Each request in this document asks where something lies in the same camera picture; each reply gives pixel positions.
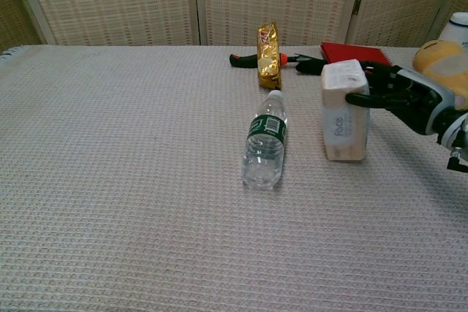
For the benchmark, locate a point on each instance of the black grey right robot hand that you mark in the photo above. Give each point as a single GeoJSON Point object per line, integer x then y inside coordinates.
{"type": "Point", "coordinates": [409, 96]}

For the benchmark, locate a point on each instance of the white peach tissue pack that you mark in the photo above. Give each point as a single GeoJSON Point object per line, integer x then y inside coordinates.
{"type": "Point", "coordinates": [343, 122]}

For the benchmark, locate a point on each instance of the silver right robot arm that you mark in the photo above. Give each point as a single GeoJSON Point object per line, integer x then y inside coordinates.
{"type": "Point", "coordinates": [453, 129]}

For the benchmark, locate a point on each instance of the yellow plush toy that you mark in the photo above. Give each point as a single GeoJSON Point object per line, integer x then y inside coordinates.
{"type": "Point", "coordinates": [444, 61]}

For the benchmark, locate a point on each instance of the red spiral notebook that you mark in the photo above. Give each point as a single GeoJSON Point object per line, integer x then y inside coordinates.
{"type": "Point", "coordinates": [347, 50]}

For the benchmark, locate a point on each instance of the white blue-striped container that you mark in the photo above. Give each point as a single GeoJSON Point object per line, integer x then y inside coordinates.
{"type": "Point", "coordinates": [457, 29]}

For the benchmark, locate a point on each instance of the brass screen hinge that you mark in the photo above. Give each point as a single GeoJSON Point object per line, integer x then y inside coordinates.
{"type": "Point", "coordinates": [357, 6]}

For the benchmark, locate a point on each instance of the gold foil snack packet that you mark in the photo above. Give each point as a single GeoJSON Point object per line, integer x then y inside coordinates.
{"type": "Point", "coordinates": [268, 60]}

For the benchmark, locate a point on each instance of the clear green-label water bottle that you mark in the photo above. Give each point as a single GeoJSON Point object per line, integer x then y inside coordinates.
{"type": "Point", "coordinates": [264, 151]}

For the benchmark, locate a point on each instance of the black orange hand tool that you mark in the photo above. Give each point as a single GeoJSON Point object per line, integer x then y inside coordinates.
{"type": "Point", "coordinates": [241, 62]}

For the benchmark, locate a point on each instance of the beige woven tablecloth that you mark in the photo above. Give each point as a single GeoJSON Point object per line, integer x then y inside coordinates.
{"type": "Point", "coordinates": [128, 180]}

